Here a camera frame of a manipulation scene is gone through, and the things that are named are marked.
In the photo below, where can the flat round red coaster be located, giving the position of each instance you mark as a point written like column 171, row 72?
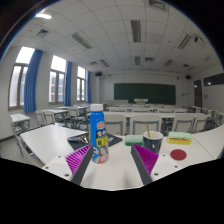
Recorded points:
column 178, row 154

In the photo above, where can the dark door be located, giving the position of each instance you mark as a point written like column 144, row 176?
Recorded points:
column 198, row 93

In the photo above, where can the group of desks and chairs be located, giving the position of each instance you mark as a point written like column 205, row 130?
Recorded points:
column 146, row 123

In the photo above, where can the black wall speaker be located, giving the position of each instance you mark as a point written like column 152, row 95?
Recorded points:
column 98, row 74
column 188, row 77

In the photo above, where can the dark blue mug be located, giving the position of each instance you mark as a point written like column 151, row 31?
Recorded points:
column 152, row 145

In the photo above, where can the tall window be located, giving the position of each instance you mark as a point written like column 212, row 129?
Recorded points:
column 18, row 80
column 81, row 85
column 57, row 80

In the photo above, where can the blue curtain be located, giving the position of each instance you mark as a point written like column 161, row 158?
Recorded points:
column 68, row 83
column 32, row 81
column 89, row 87

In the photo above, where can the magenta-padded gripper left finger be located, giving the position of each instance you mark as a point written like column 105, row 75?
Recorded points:
column 58, row 165

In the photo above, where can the white lectern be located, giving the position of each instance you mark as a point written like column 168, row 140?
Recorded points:
column 141, row 100

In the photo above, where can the wooden stick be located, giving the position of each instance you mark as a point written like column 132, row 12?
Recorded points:
column 148, row 130

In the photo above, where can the blue drink bottle white cap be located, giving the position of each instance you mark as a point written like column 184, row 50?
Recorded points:
column 98, row 133

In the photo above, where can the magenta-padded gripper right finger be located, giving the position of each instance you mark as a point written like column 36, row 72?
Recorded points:
column 165, row 164

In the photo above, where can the ceiling projector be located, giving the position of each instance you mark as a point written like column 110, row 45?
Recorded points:
column 199, row 40

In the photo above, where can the group of ceiling lights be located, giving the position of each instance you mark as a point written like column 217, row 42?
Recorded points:
column 135, row 30

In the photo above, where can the dark high wall window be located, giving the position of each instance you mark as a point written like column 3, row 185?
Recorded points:
column 215, row 79

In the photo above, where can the green chalkboard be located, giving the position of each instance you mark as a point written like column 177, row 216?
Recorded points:
column 145, row 94

